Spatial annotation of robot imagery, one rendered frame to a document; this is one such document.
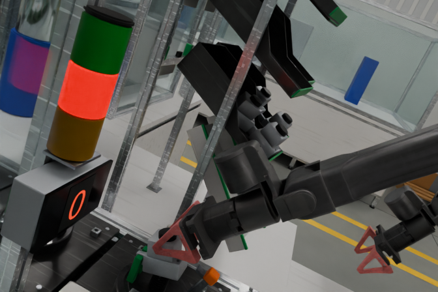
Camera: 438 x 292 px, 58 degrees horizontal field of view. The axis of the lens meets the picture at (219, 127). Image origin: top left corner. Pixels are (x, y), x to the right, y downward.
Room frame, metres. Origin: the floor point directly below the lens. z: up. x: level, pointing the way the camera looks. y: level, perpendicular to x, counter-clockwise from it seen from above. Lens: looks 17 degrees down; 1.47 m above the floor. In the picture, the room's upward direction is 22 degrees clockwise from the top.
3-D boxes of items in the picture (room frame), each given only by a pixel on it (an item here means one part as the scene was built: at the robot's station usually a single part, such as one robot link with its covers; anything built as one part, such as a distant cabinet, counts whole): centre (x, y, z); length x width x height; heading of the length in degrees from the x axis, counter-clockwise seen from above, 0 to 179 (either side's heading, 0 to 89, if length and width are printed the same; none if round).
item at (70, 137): (0.39, 0.14, 1.28); 0.05 x 0.05 x 0.05
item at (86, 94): (0.39, 0.14, 1.33); 0.05 x 0.05 x 0.05
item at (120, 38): (0.39, 0.14, 1.38); 0.05 x 0.05 x 0.05
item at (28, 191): (0.39, 0.14, 1.29); 0.12 x 0.05 x 0.25; 171
